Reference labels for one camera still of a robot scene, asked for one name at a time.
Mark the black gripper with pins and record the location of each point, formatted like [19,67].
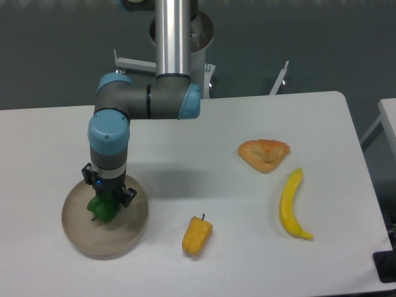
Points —
[117,184]

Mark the green bell pepper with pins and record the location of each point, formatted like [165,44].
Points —
[104,206]

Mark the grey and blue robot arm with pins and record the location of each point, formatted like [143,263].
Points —
[118,101]

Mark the beige round plate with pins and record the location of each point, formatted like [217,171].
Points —
[96,238]

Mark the yellow bell pepper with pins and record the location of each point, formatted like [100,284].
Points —
[196,235]

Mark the orange pastry bread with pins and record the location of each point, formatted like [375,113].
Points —
[263,155]

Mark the yellow banana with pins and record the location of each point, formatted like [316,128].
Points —
[286,212]

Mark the black box at table edge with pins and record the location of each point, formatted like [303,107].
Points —
[385,265]

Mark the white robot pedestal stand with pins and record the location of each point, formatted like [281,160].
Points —
[202,32]

